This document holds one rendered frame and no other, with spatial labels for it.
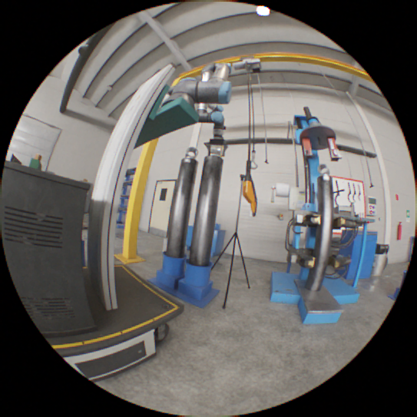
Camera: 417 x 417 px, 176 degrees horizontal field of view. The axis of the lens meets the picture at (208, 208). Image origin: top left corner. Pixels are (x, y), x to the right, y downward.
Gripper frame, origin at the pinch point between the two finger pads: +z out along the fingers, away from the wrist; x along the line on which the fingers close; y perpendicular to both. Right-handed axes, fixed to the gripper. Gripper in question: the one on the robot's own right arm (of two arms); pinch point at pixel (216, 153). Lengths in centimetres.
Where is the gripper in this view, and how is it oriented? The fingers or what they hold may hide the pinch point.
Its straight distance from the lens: 119.0
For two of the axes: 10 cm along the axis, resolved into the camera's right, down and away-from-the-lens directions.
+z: -0.9, 9.4, 3.2
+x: 9.1, 2.1, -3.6
